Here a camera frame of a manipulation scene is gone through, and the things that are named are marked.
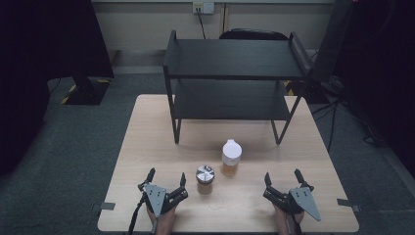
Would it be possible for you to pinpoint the black stand base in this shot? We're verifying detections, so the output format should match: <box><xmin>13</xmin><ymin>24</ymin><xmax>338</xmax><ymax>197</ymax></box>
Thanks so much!
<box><xmin>61</xmin><ymin>76</ymin><xmax>111</xmax><ymax>106</ymax></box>

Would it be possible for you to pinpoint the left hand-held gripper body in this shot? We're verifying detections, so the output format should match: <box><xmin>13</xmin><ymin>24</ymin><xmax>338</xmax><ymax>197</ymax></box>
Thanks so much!
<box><xmin>138</xmin><ymin>183</ymin><xmax>189</xmax><ymax>218</ymax></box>

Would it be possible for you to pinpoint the jar with white lid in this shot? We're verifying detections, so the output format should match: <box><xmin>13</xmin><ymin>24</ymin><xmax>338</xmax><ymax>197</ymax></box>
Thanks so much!
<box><xmin>220</xmin><ymin>139</ymin><xmax>243</xmax><ymax>178</ymax></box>

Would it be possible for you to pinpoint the black wall socket cable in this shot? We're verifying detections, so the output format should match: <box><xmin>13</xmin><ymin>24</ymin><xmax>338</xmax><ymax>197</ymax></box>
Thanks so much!
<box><xmin>195</xmin><ymin>8</ymin><xmax>208</xmax><ymax>40</ymax></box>

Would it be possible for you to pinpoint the black two-tier shelf rack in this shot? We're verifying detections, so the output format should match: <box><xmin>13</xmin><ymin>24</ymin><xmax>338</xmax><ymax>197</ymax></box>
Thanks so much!
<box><xmin>162</xmin><ymin>29</ymin><xmax>312</xmax><ymax>145</ymax></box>

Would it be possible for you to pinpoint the person's left hand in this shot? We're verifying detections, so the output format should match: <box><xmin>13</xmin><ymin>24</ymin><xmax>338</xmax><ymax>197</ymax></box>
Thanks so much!
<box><xmin>146</xmin><ymin>206</ymin><xmax>177</xmax><ymax>235</ymax></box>

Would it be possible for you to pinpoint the glass jar with silver lid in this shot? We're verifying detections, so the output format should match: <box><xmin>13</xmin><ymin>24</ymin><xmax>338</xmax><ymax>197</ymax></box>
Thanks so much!
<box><xmin>195</xmin><ymin>164</ymin><xmax>215</xmax><ymax>196</ymax></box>

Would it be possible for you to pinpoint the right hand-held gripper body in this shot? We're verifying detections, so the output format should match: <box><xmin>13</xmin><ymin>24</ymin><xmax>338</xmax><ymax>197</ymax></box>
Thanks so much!
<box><xmin>262</xmin><ymin>184</ymin><xmax>322</xmax><ymax>222</ymax></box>

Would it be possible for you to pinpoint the black floor cable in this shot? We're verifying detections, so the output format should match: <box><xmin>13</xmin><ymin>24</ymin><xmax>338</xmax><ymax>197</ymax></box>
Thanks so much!
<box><xmin>327</xmin><ymin>101</ymin><xmax>339</xmax><ymax>153</ymax></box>
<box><xmin>311</xmin><ymin>97</ymin><xmax>385</xmax><ymax>146</ymax></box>

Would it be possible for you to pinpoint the right hand-held gripper grey cable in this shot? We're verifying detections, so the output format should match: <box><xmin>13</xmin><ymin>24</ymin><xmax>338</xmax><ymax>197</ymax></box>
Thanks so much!
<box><xmin>285</xmin><ymin>213</ymin><xmax>302</xmax><ymax>235</ymax></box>

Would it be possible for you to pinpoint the person's right hand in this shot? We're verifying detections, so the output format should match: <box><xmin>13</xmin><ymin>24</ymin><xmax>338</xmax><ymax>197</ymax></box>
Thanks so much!
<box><xmin>273</xmin><ymin>205</ymin><xmax>305</xmax><ymax>235</ymax></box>

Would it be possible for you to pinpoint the left hand-held gripper black cable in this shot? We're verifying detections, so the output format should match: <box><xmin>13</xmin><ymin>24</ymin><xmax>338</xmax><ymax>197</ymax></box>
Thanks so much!
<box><xmin>127</xmin><ymin>195</ymin><xmax>147</xmax><ymax>235</ymax></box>

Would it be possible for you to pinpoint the dark curtain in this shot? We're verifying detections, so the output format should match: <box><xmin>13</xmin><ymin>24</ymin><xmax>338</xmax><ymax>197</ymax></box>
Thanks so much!
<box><xmin>336</xmin><ymin>0</ymin><xmax>415</xmax><ymax>179</ymax></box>
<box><xmin>0</xmin><ymin>0</ymin><xmax>115</xmax><ymax>177</ymax></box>

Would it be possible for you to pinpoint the white wall socket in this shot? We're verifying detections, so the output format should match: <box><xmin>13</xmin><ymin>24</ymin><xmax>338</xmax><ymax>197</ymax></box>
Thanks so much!
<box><xmin>192</xmin><ymin>1</ymin><xmax>215</xmax><ymax>15</ymax></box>

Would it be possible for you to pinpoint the dark panel on stand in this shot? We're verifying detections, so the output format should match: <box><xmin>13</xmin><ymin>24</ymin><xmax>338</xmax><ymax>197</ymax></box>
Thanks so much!
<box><xmin>290</xmin><ymin>0</ymin><xmax>355</xmax><ymax>105</ymax></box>

